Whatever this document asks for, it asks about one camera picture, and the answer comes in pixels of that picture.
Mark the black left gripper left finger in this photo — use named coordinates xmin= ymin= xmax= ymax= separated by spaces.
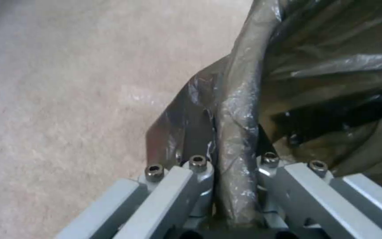
xmin=54 ymin=109 xmax=219 ymax=239

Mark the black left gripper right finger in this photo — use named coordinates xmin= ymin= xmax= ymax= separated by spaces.
xmin=255 ymin=124 xmax=382 ymax=239

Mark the translucent grey trash bag liner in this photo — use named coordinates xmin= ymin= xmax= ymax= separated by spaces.
xmin=146 ymin=0 xmax=382 ymax=226

